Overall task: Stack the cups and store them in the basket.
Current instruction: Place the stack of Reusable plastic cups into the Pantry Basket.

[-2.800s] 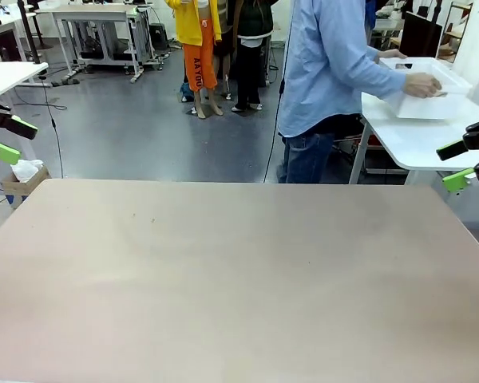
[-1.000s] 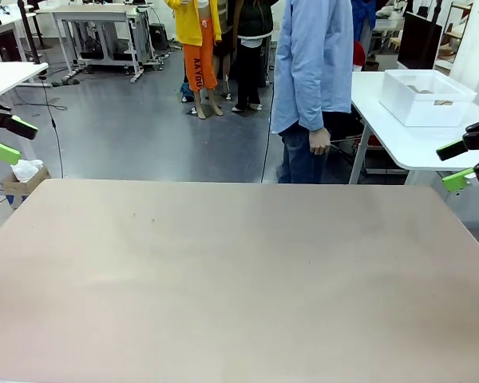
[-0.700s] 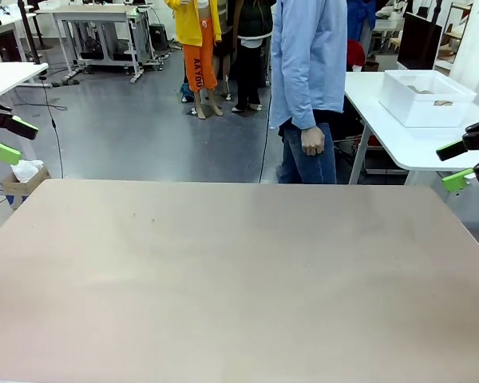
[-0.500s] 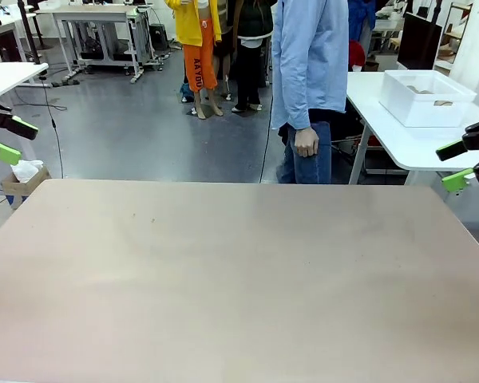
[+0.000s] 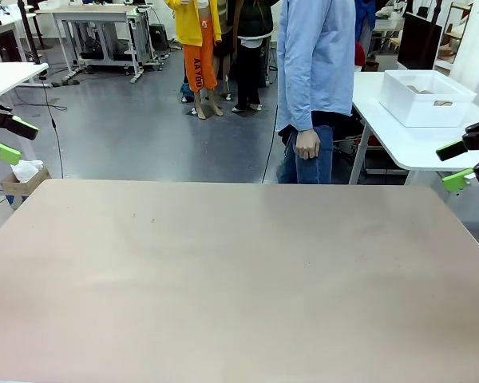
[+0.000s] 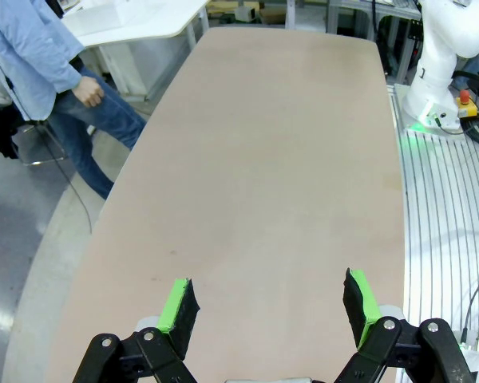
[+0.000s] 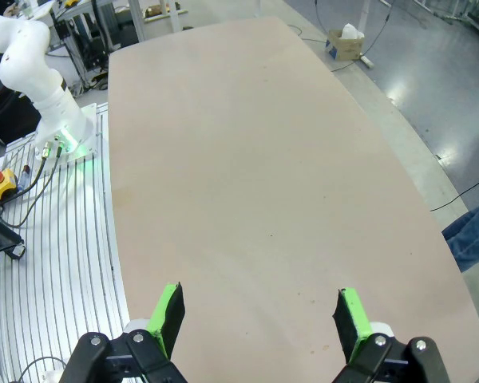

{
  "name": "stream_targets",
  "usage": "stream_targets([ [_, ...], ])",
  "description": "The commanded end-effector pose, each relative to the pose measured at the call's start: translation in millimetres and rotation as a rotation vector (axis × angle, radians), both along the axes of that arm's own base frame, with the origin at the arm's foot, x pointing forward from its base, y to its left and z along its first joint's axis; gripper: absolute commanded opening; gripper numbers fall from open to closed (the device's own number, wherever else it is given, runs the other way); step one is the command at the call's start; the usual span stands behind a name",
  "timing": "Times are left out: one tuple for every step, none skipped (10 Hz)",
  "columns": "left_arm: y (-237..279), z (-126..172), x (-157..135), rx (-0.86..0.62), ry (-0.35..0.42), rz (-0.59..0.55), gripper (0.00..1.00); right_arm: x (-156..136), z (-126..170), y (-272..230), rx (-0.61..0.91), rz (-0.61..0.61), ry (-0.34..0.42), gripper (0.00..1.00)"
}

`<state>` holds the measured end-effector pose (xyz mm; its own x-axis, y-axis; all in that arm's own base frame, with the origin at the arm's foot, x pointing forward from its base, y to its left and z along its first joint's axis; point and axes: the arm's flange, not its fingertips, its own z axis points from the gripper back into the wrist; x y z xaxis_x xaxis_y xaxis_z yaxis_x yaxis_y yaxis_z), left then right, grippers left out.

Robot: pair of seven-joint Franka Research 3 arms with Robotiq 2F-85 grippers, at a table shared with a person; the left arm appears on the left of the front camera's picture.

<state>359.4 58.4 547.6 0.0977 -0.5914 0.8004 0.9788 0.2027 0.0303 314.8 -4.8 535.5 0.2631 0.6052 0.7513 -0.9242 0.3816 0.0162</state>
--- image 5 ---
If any white plastic basket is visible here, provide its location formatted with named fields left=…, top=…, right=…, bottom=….
left=378, top=69, right=478, bottom=129

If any black monitor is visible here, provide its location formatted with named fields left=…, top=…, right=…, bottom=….
left=396, top=11, right=444, bottom=73

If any black floor cable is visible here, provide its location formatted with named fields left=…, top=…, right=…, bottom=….
left=14, top=73, right=68, bottom=180

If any white table with black pole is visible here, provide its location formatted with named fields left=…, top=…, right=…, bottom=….
left=0, top=61, right=49, bottom=101

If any white side table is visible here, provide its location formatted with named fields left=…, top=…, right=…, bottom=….
left=350, top=70, right=479, bottom=187

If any black stand pole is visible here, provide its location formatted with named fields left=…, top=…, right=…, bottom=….
left=17, top=0, right=42, bottom=65

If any person in blue shirt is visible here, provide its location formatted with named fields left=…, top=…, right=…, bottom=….
left=275, top=0, right=359, bottom=185

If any shelf with cardboard boxes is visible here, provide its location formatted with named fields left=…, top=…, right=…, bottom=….
left=433, top=0, right=477, bottom=77

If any blue hanging jacket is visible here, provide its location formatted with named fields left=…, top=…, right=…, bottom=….
left=354, top=0, right=378, bottom=45

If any person's right forearm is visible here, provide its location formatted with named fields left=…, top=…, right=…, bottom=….
left=277, top=47, right=317, bottom=133

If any grey metal frame desk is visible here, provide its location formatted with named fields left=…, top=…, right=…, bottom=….
left=35, top=2, right=153, bottom=85

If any mannequin in yellow and orange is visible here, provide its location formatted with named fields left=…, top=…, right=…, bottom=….
left=163, top=0, right=225, bottom=121

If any person in black clothes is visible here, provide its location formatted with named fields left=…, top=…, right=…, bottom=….
left=226, top=0, right=275, bottom=114

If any thin black hanging cable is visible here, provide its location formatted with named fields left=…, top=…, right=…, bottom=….
left=262, top=109, right=281, bottom=185

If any cardboard box with white paper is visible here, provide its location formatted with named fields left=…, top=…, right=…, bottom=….
left=0, top=158, right=52, bottom=211

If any person's right hand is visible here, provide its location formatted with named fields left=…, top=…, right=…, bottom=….
left=294, top=128, right=322, bottom=162

